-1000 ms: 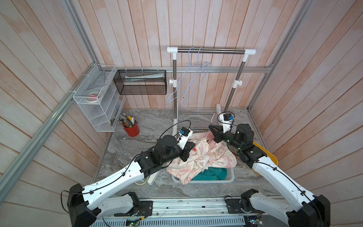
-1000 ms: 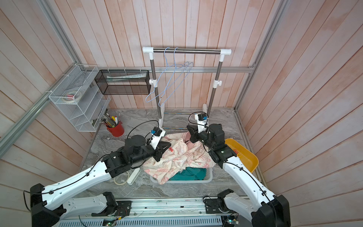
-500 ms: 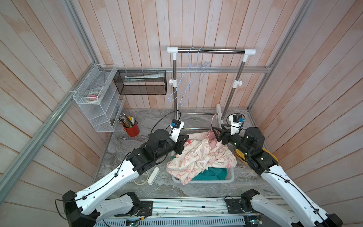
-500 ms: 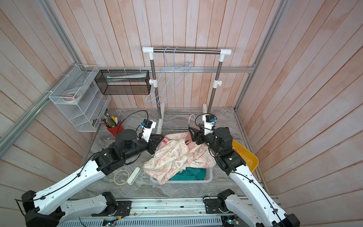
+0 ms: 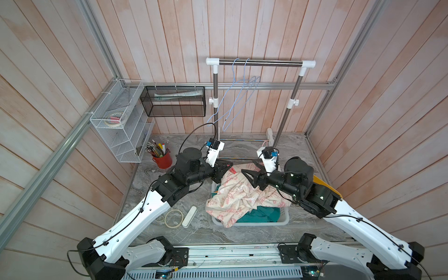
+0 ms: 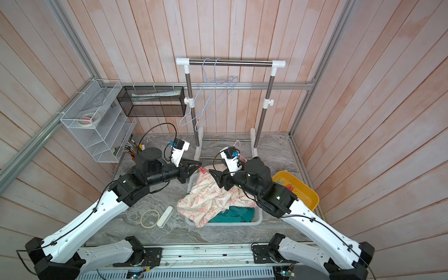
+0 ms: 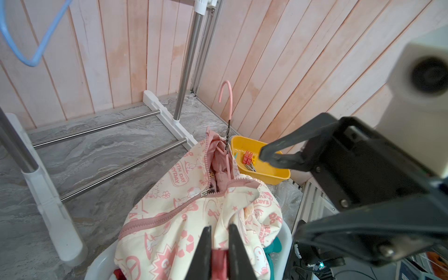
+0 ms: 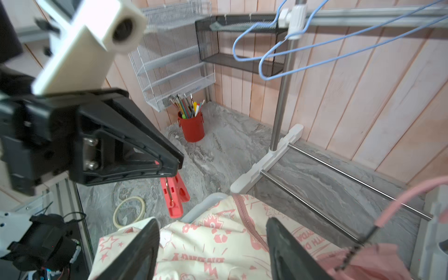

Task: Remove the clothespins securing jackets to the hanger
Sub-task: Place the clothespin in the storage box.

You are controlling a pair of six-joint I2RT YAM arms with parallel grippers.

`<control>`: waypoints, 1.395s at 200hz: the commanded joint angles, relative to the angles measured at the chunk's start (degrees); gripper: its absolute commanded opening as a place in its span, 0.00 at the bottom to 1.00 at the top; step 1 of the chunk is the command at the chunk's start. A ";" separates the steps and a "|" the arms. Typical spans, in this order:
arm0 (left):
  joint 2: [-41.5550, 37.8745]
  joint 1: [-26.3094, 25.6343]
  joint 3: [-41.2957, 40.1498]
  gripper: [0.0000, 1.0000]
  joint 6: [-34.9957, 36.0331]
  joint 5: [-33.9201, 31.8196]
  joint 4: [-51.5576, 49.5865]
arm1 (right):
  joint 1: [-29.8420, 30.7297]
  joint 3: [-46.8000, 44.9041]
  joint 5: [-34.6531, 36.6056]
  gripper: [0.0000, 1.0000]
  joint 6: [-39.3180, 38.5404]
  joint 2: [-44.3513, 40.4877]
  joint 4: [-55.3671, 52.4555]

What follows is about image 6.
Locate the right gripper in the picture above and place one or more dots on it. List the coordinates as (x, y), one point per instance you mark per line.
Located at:
(225, 179)

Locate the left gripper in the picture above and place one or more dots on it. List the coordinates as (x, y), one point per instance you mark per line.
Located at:
(184, 168)

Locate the green jacket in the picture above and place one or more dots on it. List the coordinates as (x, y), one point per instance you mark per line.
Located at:
(234, 215)

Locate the cream pink print jacket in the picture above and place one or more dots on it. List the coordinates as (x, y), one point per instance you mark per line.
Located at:
(210, 199)

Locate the red clothespin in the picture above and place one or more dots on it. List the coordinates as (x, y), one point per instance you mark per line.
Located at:
(202, 170)

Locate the light blue hanger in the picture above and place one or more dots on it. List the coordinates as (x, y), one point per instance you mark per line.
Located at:
(196, 102)
(222, 89)

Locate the pink hanger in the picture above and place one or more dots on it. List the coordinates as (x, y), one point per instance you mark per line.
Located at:
(238, 143)

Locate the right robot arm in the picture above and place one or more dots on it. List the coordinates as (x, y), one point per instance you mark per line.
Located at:
(333, 254)

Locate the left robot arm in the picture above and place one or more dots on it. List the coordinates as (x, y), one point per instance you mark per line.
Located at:
(61, 255)

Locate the white plastic laundry basket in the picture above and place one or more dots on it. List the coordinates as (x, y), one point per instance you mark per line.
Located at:
(259, 217)

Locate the white clothes rack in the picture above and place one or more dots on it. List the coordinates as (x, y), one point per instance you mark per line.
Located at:
(254, 134)

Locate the white remote-like bar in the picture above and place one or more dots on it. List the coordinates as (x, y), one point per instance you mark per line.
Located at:
(165, 217)

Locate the yellow plastic tray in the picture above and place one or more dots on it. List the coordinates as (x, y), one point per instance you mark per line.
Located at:
(307, 195)

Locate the black mesh basket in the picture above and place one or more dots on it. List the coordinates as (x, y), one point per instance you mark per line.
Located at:
(152, 101)

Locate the tape roll on shelf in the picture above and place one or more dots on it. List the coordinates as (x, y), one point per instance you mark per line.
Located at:
(88, 119)

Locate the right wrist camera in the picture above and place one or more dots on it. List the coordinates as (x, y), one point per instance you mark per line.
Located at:
(231, 156)

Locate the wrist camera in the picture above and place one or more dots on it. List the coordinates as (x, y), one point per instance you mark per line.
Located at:
(231, 156)
(178, 147)

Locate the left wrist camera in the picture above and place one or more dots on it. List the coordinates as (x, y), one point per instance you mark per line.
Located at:
(178, 147)

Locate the white wire shelf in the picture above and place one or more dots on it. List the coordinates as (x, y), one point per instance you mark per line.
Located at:
(98, 122)

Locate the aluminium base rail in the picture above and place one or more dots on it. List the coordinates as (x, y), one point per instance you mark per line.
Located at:
(227, 261)

